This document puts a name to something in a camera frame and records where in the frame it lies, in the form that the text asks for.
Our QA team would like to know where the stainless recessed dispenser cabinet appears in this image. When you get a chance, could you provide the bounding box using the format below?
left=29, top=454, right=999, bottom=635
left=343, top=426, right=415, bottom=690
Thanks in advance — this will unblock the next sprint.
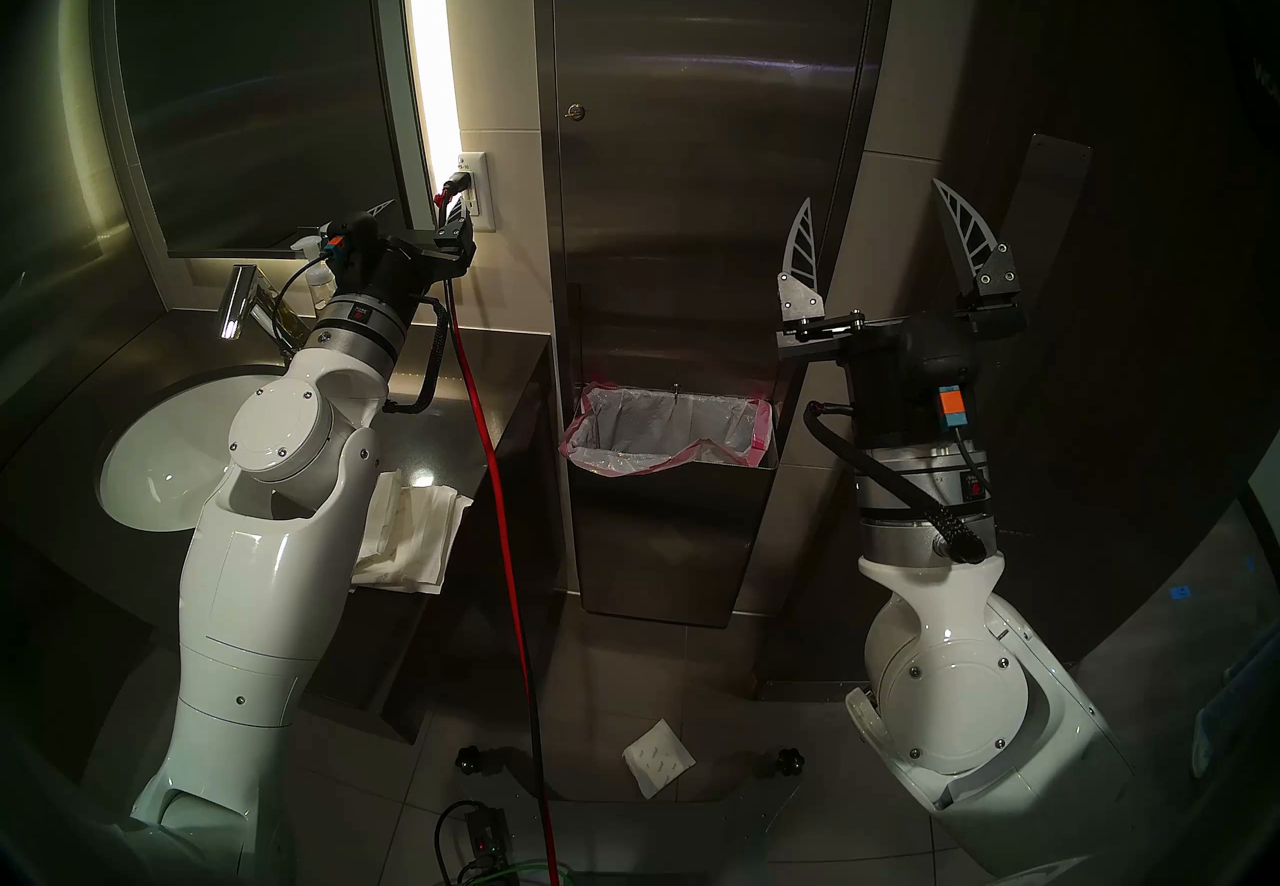
left=530, top=0, right=903, bottom=630

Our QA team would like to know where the vertical wall light strip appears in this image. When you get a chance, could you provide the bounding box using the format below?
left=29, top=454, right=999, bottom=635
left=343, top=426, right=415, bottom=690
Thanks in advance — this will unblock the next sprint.
left=400, top=0, right=463, bottom=195

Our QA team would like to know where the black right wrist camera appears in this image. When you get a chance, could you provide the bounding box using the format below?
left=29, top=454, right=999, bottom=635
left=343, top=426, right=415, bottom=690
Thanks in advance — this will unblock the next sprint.
left=900, top=314, right=986, bottom=430

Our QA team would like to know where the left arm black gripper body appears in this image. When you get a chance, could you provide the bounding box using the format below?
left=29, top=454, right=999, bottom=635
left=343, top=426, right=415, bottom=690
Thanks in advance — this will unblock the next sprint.
left=337, top=238, right=477, bottom=324

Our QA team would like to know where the chrome faucet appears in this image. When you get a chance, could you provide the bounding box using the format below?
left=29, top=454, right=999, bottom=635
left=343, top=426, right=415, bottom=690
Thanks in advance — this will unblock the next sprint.
left=220, top=264, right=311, bottom=355

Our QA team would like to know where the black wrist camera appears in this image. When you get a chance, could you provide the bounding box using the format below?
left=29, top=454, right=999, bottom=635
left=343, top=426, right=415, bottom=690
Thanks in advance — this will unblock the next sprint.
left=318, top=212, right=379, bottom=273
left=900, top=314, right=986, bottom=430

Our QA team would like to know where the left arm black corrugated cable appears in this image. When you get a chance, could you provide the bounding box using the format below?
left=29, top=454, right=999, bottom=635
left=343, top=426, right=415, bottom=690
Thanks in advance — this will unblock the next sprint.
left=383, top=297, right=448, bottom=417

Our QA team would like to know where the framed wall mirror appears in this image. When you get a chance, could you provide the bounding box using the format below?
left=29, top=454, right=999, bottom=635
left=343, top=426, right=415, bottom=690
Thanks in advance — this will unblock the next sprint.
left=97, top=0, right=413, bottom=261

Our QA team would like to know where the black power box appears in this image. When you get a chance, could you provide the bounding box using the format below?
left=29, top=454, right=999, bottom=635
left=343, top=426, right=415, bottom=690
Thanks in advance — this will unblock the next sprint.
left=462, top=804, right=519, bottom=875

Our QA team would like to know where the stainless towel dispenser door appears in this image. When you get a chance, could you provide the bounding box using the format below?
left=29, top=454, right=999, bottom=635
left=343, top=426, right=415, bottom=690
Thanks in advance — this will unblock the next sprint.
left=550, top=0, right=883, bottom=385

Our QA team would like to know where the flat white paper towel pile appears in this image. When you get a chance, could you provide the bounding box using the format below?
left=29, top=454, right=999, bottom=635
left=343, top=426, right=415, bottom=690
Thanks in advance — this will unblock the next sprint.
left=350, top=484, right=476, bottom=595

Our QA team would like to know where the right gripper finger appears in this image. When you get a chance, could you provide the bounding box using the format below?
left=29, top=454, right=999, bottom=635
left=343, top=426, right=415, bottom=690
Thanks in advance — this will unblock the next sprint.
left=932, top=179, right=1023, bottom=317
left=778, top=198, right=827, bottom=325

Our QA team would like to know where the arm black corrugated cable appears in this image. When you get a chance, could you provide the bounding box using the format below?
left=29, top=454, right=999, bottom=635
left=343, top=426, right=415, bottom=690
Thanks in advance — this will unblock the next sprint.
left=383, top=297, right=448, bottom=417
left=803, top=401, right=991, bottom=565

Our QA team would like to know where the white sink basin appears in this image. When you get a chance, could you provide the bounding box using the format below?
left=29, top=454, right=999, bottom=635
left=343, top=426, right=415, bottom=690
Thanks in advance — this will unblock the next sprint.
left=97, top=372, right=291, bottom=533

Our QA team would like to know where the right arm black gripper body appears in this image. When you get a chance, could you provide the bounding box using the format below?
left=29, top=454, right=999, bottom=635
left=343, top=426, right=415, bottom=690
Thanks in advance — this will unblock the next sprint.
left=777, top=301, right=1028, bottom=456

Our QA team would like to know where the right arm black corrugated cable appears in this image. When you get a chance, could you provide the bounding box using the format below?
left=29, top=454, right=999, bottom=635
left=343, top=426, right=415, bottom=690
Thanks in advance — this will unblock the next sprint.
left=803, top=401, right=991, bottom=565

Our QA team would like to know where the crumpled white paper towel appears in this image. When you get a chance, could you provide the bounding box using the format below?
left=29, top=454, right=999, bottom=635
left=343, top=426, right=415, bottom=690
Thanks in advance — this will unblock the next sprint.
left=622, top=719, right=697, bottom=800

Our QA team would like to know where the clear soap pump bottle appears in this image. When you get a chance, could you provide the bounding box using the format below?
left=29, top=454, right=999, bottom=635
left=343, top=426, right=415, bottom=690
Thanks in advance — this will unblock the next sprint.
left=290, top=234, right=338, bottom=311

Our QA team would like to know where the folded white paper towel stack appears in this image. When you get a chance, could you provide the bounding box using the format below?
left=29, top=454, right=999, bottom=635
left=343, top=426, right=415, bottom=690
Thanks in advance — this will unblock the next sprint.
left=352, top=469, right=406, bottom=567

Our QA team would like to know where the white wall outlet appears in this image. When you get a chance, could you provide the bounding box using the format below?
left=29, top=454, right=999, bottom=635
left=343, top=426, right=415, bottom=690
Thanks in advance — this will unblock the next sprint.
left=457, top=152, right=496, bottom=233

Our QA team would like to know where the thin black looped cable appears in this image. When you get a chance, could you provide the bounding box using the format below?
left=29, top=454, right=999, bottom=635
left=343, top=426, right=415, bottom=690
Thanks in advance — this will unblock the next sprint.
left=433, top=799, right=491, bottom=886

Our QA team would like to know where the trash bin with pink liner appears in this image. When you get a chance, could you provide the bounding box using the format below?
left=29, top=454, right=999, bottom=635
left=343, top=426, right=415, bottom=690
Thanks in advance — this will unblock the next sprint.
left=560, top=382, right=779, bottom=477

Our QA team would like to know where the dark wooden door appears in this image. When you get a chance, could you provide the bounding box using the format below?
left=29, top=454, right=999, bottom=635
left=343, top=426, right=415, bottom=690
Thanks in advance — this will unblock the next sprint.
left=755, top=0, right=1280, bottom=700

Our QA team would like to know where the dark vanity counter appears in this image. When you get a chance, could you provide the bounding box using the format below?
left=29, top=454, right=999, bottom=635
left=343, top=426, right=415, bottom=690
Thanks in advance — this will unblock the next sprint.
left=0, top=309, right=556, bottom=745

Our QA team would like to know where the green cable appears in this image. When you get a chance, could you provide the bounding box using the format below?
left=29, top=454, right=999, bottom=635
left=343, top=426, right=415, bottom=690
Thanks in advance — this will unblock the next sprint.
left=455, top=859, right=576, bottom=886

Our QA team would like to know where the stainless waste bin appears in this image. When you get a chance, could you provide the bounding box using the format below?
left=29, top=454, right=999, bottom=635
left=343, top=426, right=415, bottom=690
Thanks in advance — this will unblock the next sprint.
left=565, top=439, right=781, bottom=630

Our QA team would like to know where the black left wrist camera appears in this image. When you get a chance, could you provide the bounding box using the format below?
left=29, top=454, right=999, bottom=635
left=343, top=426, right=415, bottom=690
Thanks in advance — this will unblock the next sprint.
left=318, top=212, right=379, bottom=273

